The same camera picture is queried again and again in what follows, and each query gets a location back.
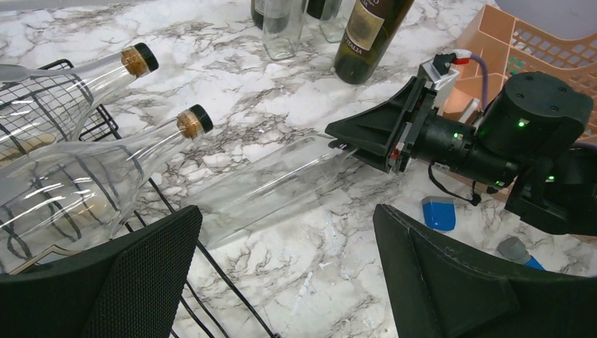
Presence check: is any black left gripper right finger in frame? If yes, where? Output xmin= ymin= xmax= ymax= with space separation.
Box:
xmin=372 ymin=204 xmax=596 ymax=337

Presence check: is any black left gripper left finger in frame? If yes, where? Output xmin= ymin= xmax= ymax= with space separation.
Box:
xmin=1 ymin=206 xmax=203 ymax=337

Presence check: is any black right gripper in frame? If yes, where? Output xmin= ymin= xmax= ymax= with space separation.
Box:
xmin=325 ymin=71 xmax=594 ymax=189

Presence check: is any green bottle silver capsule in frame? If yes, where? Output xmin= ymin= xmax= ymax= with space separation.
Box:
xmin=334 ymin=0 xmax=414 ymax=85
xmin=251 ymin=0 xmax=265 ymax=29

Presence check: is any clear glass bottle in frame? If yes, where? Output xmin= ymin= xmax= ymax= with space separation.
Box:
xmin=180 ymin=134 xmax=358 ymax=248
xmin=319 ymin=0 xmax=356 ymax=43
xmin=263 ymin=0 xmax=308 ymax=61

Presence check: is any green bottle black capsule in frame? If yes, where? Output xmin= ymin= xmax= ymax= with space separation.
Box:
xmin=307 ymin=0 xmax=325 ymax=20

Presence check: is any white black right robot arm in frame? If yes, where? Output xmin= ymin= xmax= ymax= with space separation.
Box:
xmin=325 ymin=72 xmax=596 ymax=236

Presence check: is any blue grey small bottle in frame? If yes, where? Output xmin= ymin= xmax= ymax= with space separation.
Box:
xmin=497 ymin=237 xmax=545 ymax=270

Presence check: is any clear bottle cork stopper lower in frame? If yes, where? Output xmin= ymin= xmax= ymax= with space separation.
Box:
xmin=1 ymin=105 xmax=213 ymax=275

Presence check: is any clear bottle cork stopper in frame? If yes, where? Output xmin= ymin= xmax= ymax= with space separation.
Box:
xmin=1 ymin=43 xmax=159 ymax=161
xmin=1 ymin=105 xmax=213 ymax=275

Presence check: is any clear bottle cork stopper upper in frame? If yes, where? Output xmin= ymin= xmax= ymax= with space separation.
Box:
xmin=1 ymin=43 xmax=159 ymax=161

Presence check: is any peach plastic stacked organizer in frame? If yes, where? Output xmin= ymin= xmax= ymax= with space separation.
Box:
xmin=443 ymin=4 xmax=597 ymax=141

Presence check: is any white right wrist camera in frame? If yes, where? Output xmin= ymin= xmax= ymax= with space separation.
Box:
xmin=417 ymin=49 xmax=482 ymax=124

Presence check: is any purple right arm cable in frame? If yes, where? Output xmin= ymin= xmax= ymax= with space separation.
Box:
xmin=452 ymin=49 xmax=491 ymax=111

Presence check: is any black wire wine rack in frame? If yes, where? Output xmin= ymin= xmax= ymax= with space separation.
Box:
xmin=0 ymin=58 xmax=281 ymax=338

